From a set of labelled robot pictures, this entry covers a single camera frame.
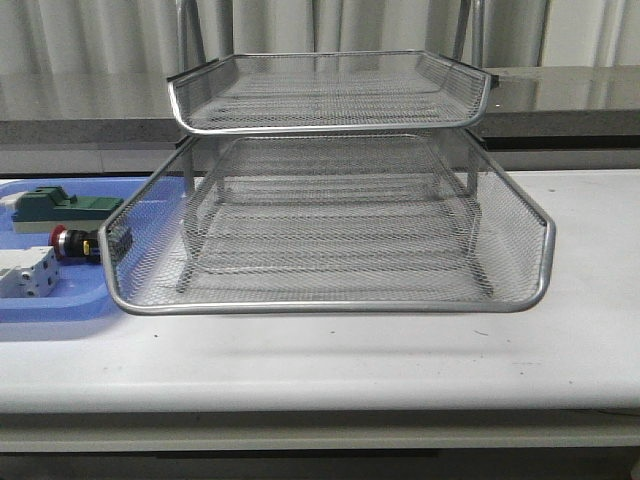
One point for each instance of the red emergency stop button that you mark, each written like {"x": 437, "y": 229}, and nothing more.
{"x": 82, "y": 244}

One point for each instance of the green terminal block component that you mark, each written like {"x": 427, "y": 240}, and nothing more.
{"x": 42, "y": 209}

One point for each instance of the white circuit breaker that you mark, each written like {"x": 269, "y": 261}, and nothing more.
{"x": 29, "y": 273}

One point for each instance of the grey wire rack frame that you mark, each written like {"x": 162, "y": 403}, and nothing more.
{"x": 327, "y": 176}

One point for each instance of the blue plastic tray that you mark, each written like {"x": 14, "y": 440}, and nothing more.
{"x": 80, "y": 304}

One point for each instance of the pale pleated curtain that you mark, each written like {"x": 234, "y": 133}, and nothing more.
{"x": 82, "y": 37}

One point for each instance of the mesh rack tray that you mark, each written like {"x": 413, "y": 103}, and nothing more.
{"x": 241, "y": 224}
{"x": 509, "y": 269}
{"x": 328, "y": 92}

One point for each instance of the grey stone counter ledge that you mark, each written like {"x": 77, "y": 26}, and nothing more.
{"x": 538, "y": 118}

